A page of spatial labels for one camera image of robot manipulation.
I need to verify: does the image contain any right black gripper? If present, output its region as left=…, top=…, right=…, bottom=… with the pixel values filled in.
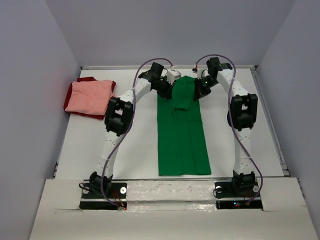
left=193, top=76, right=219, bottom=102

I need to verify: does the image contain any green t shirt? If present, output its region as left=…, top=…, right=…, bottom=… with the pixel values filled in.
left=157, top=76, right=212, bottom=176

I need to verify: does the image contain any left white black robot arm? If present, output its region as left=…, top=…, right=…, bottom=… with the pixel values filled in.
left=89, top=62, right=181, bottom=199

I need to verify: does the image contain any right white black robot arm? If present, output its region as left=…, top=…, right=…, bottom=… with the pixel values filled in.
left=193, top=54, right=258, bottom=199

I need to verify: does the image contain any pink folded t shirt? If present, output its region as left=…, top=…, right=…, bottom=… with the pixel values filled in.
left=66, top=79, right=118, bottom=116

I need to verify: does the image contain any dark red folded t shirt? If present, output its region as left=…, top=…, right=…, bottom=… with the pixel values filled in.
left=62, top=77, right=118, bottom=121

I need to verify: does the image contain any white foam front board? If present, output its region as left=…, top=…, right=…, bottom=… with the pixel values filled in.
left=30, top=177, right=317, bottom=240

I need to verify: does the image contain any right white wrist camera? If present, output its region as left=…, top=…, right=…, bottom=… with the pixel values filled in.
left=192, top=67, right=208, bottom=80

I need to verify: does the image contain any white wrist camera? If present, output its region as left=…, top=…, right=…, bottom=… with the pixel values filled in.
left=192, top=67, right=208, bottom=80
left=166, top=70, right=182, bottom=85

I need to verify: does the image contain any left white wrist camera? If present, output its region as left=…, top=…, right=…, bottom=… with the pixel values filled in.
left=166, top=70, right=182, bottom=85

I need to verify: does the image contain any aluminium table frame rail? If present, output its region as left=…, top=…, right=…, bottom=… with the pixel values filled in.
left=79, top=64, right=259, bottom=71

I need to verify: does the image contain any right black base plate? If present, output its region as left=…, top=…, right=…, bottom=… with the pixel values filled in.
left=212, top=181, right=263, bottom=210

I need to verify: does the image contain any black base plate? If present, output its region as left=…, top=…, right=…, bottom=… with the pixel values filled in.
left=212, top=181, right=263, bottom=210
left=79, top=182, right=128, bottom=211

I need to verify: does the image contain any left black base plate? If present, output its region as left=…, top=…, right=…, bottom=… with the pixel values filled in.
left=79, top=182, right=128, bottom=211

